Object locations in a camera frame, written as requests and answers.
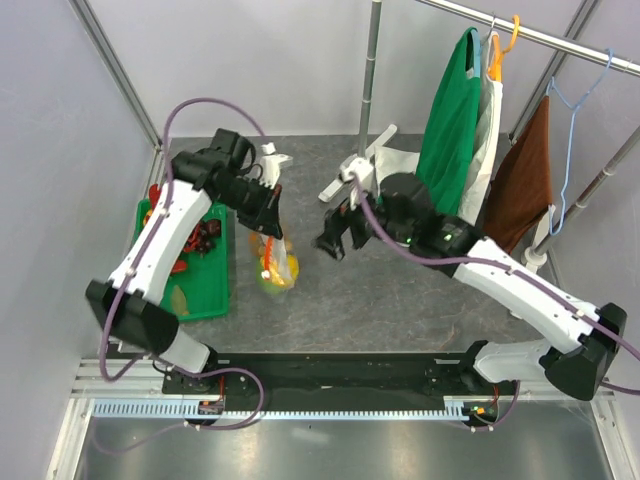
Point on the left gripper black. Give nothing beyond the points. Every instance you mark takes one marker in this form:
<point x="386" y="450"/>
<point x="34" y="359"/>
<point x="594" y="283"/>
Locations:
<point x="265" y="218"/>

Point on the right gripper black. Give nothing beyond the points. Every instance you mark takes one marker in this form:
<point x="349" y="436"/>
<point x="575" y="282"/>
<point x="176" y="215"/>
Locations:
<point x="336" y="222"/>

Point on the clear zip top bag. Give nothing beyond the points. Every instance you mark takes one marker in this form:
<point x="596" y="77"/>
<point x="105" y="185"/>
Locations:
<point x="272" y="254"/>

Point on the green cabbage toy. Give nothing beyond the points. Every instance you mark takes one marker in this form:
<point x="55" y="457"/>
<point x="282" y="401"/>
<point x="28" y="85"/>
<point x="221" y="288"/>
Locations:
<point x="266" y="284"/>

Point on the red lobster toy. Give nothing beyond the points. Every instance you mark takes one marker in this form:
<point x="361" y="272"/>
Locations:
<point x="179" y="207"/>

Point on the yellow lemon toy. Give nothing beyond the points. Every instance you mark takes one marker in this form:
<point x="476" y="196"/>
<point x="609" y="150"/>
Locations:
<point x="293" y="266"/>

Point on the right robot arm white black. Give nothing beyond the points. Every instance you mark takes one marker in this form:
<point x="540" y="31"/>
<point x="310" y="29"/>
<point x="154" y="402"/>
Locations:
<point x="579" y="340"/>

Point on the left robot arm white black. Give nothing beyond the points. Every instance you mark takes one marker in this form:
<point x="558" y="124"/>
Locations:
<point x="127" y="306"/>

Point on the green plastic tray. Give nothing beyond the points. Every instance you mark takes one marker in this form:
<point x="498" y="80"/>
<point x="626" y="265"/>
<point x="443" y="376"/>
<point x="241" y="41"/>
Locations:
<point x="205" y="281"/>

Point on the green leaf toy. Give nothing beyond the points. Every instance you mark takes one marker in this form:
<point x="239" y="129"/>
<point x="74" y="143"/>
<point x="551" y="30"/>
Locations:
<point x="178" y="302"/>

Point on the green shirt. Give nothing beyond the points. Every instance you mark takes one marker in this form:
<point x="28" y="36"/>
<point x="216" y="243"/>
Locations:
<point x="447" y="147"/>

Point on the brown towel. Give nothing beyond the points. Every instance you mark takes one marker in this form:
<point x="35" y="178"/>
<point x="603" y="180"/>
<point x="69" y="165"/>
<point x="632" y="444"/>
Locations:
<point x="521" y="191"/>

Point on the white garment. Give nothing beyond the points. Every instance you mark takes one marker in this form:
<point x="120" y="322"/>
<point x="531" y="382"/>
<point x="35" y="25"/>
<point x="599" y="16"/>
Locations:
<point x="390" y="161"/>

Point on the metal clothes rack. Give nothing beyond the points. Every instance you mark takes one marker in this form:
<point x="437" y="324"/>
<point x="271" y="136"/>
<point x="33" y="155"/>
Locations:
<point x="365" y="100"/>

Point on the orange hanger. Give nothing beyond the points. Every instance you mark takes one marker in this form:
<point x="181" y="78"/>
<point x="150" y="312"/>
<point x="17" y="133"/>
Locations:
<point x="494" y="69"/>

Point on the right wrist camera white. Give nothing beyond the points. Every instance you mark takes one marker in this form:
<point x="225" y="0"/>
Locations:
<point x="358" y="174"/>

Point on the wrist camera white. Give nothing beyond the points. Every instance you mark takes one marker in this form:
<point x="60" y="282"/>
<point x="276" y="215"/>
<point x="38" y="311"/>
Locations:
<point x="272" y="164"/>
<point x="358" y="174"/>

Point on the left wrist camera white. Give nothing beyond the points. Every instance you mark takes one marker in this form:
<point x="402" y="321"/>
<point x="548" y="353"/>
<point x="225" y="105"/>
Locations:
<point x="272" y="164"/>

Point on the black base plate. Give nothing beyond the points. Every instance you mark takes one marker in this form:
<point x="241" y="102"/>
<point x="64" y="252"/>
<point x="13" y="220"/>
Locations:
<point x="338" y="383"/>

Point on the slotted cable duct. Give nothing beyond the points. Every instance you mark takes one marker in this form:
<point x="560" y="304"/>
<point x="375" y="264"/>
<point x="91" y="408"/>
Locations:
<point x="201" y="410"/>

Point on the blue wire hanger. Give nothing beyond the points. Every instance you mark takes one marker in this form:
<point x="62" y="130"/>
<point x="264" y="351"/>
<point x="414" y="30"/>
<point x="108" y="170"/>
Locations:
<point x="556" y="224"/>

